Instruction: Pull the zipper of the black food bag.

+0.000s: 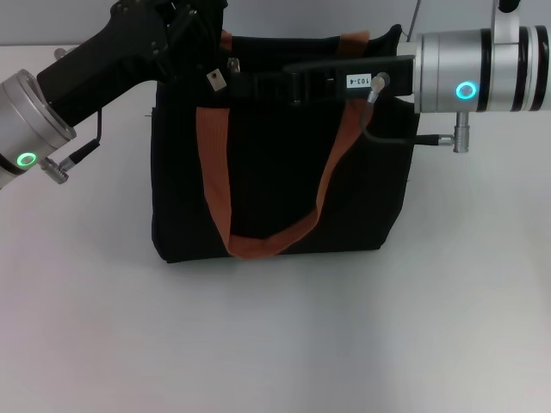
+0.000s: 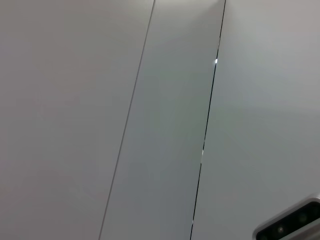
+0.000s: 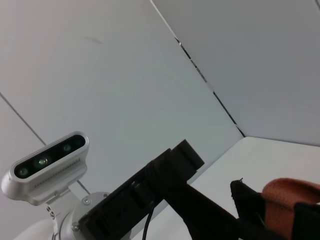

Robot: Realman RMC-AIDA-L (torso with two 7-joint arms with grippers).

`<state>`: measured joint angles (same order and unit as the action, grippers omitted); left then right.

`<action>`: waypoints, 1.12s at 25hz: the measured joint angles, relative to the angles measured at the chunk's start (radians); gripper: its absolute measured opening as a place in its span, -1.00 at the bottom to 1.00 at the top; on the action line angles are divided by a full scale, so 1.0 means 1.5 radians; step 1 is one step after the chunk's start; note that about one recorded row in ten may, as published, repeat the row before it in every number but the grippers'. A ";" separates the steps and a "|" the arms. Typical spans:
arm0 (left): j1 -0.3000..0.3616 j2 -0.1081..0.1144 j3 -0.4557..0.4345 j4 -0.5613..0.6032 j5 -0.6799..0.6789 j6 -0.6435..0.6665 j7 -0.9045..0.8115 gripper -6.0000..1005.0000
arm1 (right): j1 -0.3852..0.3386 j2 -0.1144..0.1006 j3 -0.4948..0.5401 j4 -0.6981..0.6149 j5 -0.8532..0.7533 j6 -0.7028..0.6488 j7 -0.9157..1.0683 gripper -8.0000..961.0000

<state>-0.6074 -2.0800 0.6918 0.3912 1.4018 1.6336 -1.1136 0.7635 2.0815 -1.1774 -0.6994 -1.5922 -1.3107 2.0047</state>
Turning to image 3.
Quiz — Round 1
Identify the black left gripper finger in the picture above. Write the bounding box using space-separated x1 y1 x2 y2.
170 139 206 185

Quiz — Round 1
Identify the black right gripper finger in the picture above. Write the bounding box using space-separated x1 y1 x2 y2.
292 201 320 240

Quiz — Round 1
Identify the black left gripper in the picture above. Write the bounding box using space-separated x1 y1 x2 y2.
77 148 191 240

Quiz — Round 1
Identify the silver camera mount bracket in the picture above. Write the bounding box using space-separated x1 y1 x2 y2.
31 179 85 220

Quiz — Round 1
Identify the left gripper cable with plug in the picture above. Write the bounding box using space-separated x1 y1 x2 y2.
141 204 157 240

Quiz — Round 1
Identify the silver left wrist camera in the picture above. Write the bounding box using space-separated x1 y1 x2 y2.
0 130 90 202

